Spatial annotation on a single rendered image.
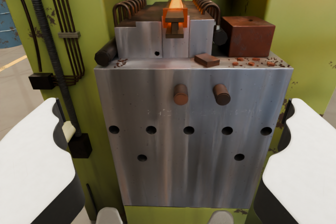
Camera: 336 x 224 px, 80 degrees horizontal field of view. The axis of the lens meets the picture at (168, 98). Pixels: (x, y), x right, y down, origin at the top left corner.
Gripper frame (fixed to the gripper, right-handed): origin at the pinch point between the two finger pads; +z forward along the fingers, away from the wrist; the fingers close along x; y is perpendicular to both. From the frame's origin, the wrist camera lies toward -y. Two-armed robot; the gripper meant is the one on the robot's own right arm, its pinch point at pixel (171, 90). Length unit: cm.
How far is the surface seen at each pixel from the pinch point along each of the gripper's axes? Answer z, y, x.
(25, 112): 142, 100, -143
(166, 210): 25, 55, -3
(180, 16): 21.3, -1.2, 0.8
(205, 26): 30.7, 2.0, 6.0
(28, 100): 164, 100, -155
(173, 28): 20.4, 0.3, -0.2
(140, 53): 30.7, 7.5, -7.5
